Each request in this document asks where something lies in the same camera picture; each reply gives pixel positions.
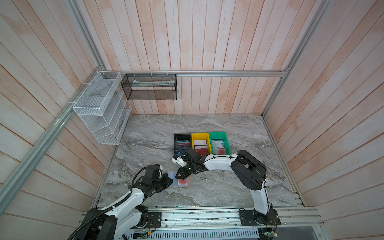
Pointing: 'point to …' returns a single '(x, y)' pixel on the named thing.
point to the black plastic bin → (181, 137)
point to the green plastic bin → (220, 135)
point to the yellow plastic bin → (202, 136)
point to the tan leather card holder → (187, 182)
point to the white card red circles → (181, 182)
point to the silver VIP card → (217, 144)
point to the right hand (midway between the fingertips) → (176, 177)
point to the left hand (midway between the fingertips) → (173, 182)
